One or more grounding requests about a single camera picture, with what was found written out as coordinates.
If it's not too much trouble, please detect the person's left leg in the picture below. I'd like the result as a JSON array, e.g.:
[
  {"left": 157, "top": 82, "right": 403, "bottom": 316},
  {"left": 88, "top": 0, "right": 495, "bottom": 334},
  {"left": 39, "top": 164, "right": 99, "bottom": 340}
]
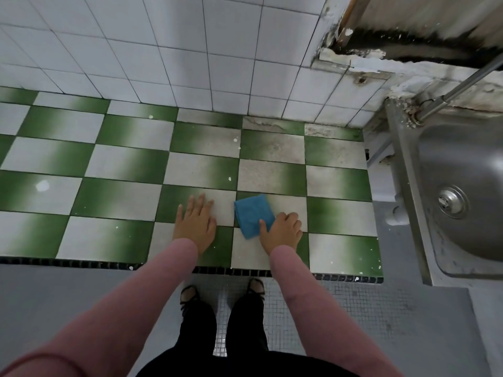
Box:
[{"left": 137, "top": 285, "right": 218, "bottom": 377}]

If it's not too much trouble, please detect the person's right forearm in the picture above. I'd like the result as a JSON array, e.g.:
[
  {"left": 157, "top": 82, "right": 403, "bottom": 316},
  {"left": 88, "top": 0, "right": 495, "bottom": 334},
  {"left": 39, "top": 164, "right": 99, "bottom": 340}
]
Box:
[{"left": 269, "top": 244, "right": 402, "bottom": 377}]

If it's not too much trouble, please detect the person's right hand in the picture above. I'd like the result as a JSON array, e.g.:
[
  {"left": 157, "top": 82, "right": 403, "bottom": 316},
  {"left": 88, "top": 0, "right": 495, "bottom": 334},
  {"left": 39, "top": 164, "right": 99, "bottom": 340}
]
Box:
[{"left": 258, "top": 212, "right": 303, "bottom": 256}]

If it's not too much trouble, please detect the person's leg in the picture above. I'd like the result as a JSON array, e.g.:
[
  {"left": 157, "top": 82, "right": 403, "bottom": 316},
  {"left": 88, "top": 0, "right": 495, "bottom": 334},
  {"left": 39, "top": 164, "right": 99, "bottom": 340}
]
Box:
[
  {"left": 226, "top": 277, "right": 358, "bottom": 377},
  {"left": 137, "top": 285, "right": 218, "bottom": 377}
]

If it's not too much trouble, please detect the person's right leg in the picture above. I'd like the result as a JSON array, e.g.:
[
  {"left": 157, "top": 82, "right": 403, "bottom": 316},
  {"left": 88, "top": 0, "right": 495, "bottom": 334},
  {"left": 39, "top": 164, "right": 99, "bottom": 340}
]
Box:
[{"left": 226, "top": 277, "right": 358, "bottom": 377}]

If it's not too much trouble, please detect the person's left hand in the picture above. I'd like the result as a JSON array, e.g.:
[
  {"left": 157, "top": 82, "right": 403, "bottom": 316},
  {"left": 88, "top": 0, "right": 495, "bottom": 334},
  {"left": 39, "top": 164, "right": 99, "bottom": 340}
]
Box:
[{"left": 172, "top": 194, "right": 218, "bottom": 256}]

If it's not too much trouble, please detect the stainless steel sink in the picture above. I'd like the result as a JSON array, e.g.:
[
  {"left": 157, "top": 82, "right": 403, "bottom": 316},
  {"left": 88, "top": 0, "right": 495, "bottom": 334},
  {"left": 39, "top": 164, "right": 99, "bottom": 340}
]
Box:
[{"left": 384, "top": 102, "right": 503, "bottom": 281}]

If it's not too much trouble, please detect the weathered wooden board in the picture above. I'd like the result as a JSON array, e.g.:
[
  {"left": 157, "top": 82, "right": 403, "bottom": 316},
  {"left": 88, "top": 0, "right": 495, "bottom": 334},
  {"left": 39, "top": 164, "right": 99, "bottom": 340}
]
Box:
[{"left": 334, "top": 0, "right": 503, "bottom": 71}]

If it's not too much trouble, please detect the chrome faucet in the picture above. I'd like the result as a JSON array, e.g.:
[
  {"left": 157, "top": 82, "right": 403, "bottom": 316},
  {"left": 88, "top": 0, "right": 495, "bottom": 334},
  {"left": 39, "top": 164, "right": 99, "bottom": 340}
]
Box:
[{"left": 404, "top": 54, "right": 503, "bottom": 126}]

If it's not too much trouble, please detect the blue cleaning cloth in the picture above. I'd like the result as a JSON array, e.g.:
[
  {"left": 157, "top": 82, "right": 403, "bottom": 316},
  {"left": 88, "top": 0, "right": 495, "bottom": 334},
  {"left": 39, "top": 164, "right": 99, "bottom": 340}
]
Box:
[{"left": 233, "top": 194, "right": 277, "bottom": 240}]

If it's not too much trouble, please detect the green checkered tile countertop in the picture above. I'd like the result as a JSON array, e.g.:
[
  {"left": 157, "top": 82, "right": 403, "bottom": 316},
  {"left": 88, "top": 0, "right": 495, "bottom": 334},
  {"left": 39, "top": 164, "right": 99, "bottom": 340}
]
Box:
[{"left": 0, "top": 84, "right": 386, "bottom": 283}]

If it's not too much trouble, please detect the person's left forearm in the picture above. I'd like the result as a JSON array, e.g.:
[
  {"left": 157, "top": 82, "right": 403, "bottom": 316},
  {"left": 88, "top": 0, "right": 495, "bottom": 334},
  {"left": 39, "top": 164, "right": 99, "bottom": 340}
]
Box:
[{"left": 0, "top": 238, "right": 199, "bottom": 377}]

